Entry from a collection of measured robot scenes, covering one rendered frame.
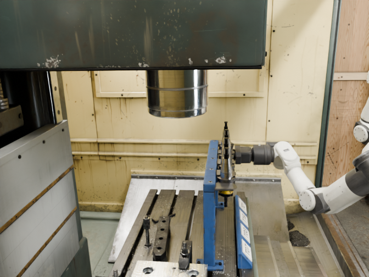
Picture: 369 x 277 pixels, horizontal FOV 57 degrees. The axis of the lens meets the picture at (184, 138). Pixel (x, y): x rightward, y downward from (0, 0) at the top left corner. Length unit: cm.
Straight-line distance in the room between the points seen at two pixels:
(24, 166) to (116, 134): 108
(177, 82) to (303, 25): 120
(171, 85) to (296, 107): 123
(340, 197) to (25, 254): 99
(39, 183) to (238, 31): 72
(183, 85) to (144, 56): 12
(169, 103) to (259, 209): 123
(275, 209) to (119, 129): 99
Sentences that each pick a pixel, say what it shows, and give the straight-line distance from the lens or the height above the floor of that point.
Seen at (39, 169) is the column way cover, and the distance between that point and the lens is 111.
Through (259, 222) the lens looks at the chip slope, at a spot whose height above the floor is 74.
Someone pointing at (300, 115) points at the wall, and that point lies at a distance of 197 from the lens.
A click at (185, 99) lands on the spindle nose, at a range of 81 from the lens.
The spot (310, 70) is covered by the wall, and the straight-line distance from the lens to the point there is 193.
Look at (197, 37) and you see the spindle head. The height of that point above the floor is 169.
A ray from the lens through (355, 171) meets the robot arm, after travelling 120.
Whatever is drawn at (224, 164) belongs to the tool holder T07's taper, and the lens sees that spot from 115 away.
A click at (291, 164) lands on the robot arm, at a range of 144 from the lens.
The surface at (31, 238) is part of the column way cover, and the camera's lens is 112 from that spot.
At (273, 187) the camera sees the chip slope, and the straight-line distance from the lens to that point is 204.
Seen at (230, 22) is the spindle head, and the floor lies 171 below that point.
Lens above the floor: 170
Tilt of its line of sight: 17 degrees down
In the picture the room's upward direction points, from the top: 1 degrees counter-clockwise
